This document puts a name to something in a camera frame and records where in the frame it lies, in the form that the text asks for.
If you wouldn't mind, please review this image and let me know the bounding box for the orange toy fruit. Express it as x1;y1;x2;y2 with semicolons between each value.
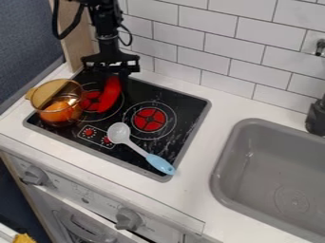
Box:
39;100;82;124

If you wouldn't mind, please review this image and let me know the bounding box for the black cable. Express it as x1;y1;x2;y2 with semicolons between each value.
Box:
50;0;88;41

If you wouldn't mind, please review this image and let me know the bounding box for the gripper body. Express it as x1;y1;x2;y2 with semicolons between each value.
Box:
78;37;143;77

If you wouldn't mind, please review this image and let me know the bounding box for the wooden board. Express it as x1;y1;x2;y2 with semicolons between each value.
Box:
47;0;101;74

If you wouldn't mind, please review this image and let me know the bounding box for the clear orange pot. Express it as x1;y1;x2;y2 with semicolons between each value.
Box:
24;78;88;128

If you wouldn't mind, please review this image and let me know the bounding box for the toy sink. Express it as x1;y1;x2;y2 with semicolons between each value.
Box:
209;117;325;243

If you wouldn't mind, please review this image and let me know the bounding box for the white spoon with blue handle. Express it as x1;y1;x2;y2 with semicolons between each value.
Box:
105;121;179;177

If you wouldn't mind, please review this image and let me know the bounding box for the tap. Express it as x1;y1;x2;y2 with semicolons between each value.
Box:
303;38;325;138

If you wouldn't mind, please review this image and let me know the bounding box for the red toy chili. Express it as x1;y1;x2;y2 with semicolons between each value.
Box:
95;75;124;114

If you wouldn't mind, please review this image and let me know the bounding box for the toy stove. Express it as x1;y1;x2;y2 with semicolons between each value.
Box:
21;67;214;183

